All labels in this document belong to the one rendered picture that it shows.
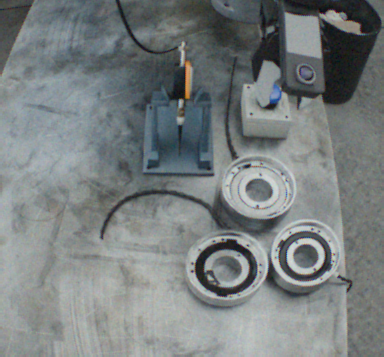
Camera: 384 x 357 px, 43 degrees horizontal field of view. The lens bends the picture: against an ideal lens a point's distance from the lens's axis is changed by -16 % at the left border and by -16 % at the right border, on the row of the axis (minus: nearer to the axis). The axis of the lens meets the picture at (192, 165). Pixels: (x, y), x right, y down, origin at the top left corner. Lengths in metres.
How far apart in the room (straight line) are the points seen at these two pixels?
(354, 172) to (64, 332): 1.42
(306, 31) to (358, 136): 1.49
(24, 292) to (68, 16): 0.61
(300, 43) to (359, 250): 1.27
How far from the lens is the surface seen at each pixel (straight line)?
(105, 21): 1.07
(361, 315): 1.67
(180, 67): 0.76
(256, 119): 0.84
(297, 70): 0.55
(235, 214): 0.75
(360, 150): 2.00
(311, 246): 0.75
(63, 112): 0.90
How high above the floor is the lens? 1.47
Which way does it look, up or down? 54 degrees down
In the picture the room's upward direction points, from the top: 6 degrees clockwise
